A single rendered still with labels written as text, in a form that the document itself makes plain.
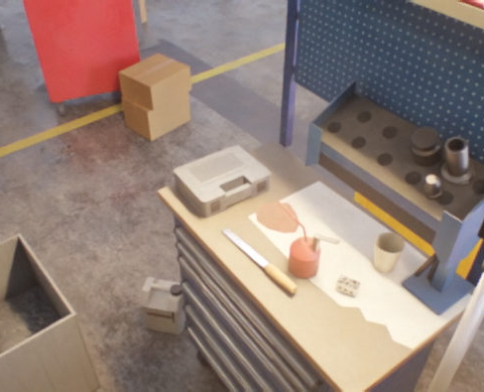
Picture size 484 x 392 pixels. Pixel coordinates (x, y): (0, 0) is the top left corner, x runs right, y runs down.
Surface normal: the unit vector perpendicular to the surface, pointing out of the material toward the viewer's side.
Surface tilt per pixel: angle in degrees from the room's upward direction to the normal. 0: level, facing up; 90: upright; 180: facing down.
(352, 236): 0
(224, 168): 0
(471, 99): 90
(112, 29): 90
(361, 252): 0
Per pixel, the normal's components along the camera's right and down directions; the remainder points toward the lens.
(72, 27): 0.35, 0.61
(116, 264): 0.00, -0.76
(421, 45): -0.81, 0.39
